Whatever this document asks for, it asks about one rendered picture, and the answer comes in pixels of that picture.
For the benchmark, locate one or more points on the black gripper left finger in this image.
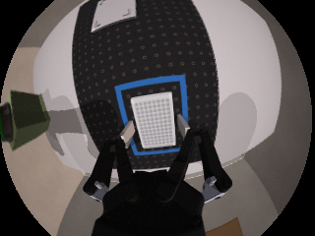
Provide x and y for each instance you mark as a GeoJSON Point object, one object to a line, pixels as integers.
{"type": "Point", "coordinates": [98, 183]}

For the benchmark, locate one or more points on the blue rectangular tape outline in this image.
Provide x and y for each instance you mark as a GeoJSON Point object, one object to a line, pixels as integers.
{"type": "Point", "coordinates": [152, 81]}

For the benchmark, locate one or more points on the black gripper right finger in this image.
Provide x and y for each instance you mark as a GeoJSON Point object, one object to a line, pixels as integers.
{"type": "Point", "coordinates": [217, 182]}

